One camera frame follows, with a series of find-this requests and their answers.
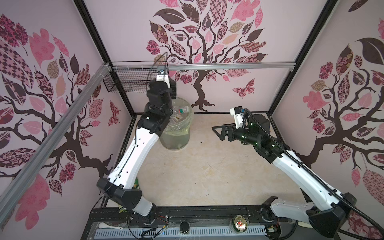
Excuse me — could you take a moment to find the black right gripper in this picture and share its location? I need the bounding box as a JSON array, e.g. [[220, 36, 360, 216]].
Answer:
[[212, 121, 259, 148]]

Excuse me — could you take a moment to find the white spoon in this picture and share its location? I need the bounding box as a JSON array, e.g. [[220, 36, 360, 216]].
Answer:
[[98, 222, 124, 230]]

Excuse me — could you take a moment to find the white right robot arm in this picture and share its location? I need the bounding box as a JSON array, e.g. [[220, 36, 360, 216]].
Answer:
[[212, 114, 357, 238]]

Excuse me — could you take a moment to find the aluminium rail back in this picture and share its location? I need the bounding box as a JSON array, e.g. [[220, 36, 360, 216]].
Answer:
[[113, 62, 296, 71]]

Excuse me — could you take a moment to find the clear bottle green cap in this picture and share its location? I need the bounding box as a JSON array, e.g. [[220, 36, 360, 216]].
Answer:
[[173, 106, 190, 115]]

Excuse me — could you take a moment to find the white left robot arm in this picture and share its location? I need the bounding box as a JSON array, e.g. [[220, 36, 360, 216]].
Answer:
[[97, 76, 176, 221]]

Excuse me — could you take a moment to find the tin can on base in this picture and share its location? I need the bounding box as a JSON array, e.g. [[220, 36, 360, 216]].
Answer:
[[229, 215, 248, 234]]

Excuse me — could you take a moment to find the aluminium rail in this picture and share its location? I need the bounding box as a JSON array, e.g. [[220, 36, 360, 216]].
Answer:
[[1, 63, 110, 224], [113, 62, 296, 71]]

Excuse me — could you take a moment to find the grey mesh waste bin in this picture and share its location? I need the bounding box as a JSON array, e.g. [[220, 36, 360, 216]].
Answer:
[[144, 97, 194, 151]]

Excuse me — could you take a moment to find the black wire wall basket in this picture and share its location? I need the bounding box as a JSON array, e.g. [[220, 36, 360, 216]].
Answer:
[[103, 60, 167, 93]]

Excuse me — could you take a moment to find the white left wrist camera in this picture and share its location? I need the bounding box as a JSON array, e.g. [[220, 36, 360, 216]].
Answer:
[[156, 66, 171, 89]]

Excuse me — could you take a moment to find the aluminium rail left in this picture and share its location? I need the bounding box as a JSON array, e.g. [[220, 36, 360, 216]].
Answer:
[[1, 63, 110, 224]]

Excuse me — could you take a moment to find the white vented base panel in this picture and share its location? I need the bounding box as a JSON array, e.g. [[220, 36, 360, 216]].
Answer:
[[94, 225, 268, 240]]

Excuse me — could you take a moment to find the black corrugated cable hose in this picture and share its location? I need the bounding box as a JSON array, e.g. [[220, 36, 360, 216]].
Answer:
[[244, 108, 384, 240]]

